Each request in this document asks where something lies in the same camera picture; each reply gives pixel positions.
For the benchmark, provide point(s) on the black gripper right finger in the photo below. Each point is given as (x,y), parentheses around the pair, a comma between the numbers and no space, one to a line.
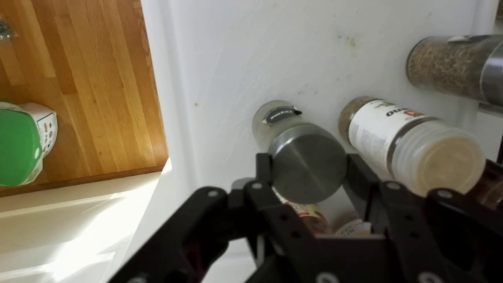
(446,236)

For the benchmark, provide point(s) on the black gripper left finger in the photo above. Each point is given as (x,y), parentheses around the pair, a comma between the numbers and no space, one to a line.
(221,230)

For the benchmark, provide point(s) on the steel lid spice bottle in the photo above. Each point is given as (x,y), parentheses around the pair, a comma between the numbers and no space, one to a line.
(309,163)

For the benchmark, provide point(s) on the small black lid spice bottle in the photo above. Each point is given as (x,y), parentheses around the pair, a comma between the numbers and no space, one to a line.
(490,183)

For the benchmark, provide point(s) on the red cap spice bottle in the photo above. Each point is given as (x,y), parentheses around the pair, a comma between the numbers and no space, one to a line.
(304,214)

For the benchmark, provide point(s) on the white label spice bottle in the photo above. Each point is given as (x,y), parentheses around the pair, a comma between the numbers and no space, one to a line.
(410,144)

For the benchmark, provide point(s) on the steel lid pepper bottle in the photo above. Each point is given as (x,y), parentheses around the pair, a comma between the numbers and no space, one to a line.
(446,65)

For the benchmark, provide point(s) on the white cutting board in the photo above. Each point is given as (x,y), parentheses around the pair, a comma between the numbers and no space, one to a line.
(315,52)

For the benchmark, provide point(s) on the green lidded white bin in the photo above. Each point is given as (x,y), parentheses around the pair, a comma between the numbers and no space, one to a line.
(18,147)

